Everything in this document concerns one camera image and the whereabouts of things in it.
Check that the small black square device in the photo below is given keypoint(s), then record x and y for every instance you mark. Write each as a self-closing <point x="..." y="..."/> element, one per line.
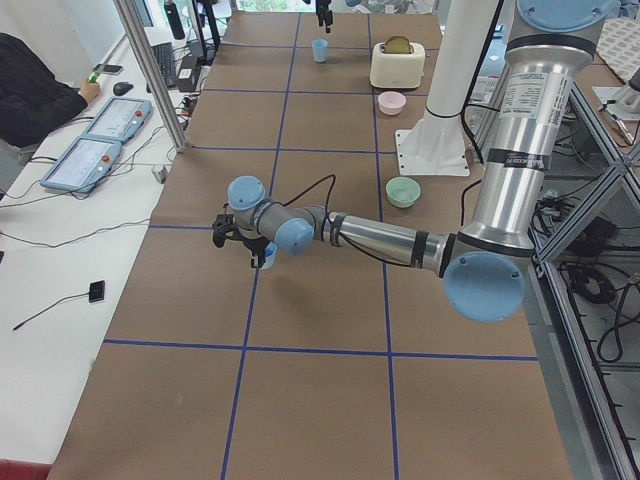
<point x="96" y="291"/>

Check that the light blue cup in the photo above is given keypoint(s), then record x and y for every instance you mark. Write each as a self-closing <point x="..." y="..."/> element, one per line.
<point x="319" y="50"/>
<point x="270" y="256"/>

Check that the toast slice in toaster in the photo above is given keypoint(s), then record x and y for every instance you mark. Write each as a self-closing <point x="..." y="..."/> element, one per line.
<point x="397" y="45"/>

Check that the teach pendant tablet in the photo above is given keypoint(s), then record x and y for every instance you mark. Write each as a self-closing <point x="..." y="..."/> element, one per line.
<point x="82" y="165"/>
<point x="119" y="119"/>

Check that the aluminium frame post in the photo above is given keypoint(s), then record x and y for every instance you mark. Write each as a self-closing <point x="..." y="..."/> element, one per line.
<point x="141" y="48"/>

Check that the upper teach pendant tablet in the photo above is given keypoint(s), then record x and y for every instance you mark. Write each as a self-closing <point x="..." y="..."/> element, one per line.
<point x="119" y="119"/>

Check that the smartphone on desk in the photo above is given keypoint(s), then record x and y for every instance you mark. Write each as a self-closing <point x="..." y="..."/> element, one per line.
<point x="108" y="69"/>

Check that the black keyboard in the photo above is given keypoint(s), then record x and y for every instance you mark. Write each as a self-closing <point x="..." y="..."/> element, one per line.
<point x="164" y="56"/>

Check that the lower teach pendant tablet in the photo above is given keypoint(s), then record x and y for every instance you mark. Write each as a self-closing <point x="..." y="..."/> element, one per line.
<point x="82" y="165"/>

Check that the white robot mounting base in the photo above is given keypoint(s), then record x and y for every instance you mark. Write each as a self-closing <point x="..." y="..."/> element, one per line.
<point x="435" y="146"/>

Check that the green plastic bowl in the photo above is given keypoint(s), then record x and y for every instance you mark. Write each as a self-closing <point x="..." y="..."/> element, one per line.
<point x="402" y="191"/>

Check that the black computer mouse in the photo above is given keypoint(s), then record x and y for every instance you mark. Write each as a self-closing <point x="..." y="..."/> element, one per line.
<point x="122" y="88"/>

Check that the pink plastic bowl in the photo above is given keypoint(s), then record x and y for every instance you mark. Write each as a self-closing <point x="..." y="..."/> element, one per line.
<point x="391" y="103"/>

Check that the cream two-slot toaster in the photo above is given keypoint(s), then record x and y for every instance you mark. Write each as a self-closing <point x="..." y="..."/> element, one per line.
<point x="395" y="71"/>

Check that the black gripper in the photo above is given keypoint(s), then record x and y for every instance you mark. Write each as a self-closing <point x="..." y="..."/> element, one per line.
<point x="253" y="245"/>

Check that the person in black sleeve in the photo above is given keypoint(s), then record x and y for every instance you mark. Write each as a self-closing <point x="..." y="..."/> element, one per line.
<point x="33" y="102"/>

